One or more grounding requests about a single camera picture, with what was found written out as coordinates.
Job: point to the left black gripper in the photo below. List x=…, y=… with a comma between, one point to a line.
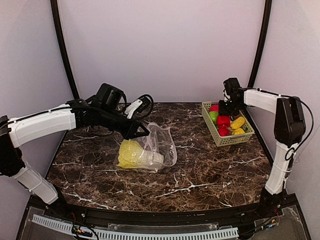
x=125, y=128

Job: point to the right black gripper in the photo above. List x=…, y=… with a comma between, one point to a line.
x=225, y=108

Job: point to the red toy pepper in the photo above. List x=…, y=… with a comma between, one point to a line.
x=223, y=132
x=223, y=121

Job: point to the clear zip top bag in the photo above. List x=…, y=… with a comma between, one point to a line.
x=159, y=140

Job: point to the toy napa cabbage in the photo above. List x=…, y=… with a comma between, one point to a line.
x=132, y=155

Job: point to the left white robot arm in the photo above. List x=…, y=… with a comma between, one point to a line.
x=99, y=110

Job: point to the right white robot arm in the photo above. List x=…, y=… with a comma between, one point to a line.
x=289, y=133

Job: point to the red toy apple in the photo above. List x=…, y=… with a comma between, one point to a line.
x=214, y=108

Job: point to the green toy apple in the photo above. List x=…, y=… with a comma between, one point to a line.
x=213, y=116

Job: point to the yellow toy corn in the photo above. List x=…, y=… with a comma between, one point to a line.
x=238, y=123

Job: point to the green perforated plastic basket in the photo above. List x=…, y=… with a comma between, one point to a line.
x=228, y=140

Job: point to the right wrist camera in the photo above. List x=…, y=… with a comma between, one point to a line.
x=231, y=86

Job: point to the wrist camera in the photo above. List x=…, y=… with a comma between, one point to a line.
x=138, y=106
x=231, y=86

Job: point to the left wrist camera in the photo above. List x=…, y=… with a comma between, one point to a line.
x=138, y=106

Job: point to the black front table rail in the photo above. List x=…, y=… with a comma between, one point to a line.
x=239, y=216

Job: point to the right black frame post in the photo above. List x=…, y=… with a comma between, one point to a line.
x=261, y=42

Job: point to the black frame post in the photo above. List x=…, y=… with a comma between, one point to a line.
x=261, y=42
x=62, y=48

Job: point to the white slotted cable duct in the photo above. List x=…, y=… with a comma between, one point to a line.
x=138, y=232

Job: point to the left black frame post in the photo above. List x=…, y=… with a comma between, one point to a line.
x=62, y=48

